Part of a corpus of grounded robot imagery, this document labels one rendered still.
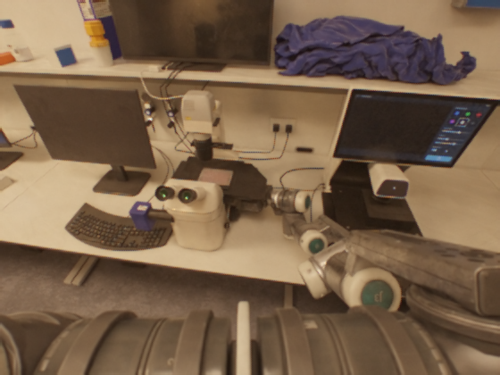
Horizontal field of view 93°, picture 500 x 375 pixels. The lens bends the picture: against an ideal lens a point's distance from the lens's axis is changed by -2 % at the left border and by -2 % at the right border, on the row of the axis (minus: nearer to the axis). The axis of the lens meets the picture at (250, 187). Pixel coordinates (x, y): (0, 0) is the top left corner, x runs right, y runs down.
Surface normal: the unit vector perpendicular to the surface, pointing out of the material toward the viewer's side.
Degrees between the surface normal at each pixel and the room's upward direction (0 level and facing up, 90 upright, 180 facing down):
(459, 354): 31
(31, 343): 49
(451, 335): 69
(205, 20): 86
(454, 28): 90
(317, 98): 90
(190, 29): 86
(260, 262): 0
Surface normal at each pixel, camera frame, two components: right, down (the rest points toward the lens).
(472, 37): -0.14, 0.66
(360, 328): 0.00, -0.98
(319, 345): 0.00, -0.88
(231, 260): 0.01, -0.75
